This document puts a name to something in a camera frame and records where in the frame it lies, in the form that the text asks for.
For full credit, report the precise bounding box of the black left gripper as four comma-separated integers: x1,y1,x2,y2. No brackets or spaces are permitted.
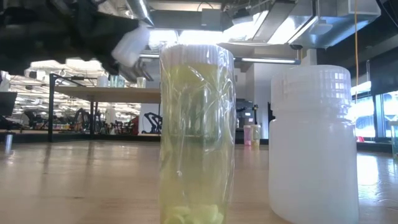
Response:
77,0,139,75

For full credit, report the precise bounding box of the yellow medicine bottle white cap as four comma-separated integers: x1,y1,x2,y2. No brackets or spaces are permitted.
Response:
251,124,262,147
159,42,237,224

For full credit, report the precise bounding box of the pink medicine bottle white cap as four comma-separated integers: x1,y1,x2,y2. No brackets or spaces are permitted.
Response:
243,124,252,146

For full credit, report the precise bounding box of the silver round ceiling pipe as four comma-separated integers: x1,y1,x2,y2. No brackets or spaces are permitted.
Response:
126,0,155,26

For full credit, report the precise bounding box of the dark ceiling beam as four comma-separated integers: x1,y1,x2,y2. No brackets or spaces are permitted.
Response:
149,9,225,31

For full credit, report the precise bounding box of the black slanted stand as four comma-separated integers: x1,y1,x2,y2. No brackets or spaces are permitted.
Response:
0,91,19,131

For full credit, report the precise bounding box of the black background cabinet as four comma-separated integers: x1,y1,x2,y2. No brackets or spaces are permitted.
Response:
235,98,259,129

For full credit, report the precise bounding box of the short ceiling light strip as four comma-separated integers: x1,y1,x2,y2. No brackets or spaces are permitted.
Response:
234,56,302,65

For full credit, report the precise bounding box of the silver corrugated ventilation duct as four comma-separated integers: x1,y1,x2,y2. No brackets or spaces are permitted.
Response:
118,58,155,82

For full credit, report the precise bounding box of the wooden shelf with black frame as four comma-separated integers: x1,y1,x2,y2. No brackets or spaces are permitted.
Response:
47,73,162,143

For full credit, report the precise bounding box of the rectangular metal ceiling duct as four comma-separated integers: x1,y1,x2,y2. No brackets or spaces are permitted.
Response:
217,0,382,50

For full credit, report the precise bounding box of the yellow hanging cable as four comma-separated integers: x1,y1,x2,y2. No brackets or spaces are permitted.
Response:
354,0,359,138

